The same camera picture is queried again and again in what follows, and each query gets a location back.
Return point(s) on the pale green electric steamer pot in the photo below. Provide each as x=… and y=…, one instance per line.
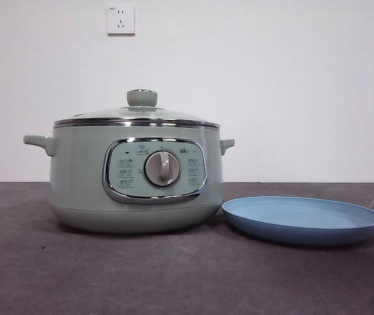
x=75, y=170

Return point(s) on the blue round plate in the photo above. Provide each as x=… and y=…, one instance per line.
x=298, y=223

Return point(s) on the white wall socket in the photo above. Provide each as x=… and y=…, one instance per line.
x=121, y=19

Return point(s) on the glass lid with green knob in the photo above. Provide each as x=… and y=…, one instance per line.
x=142, y=98

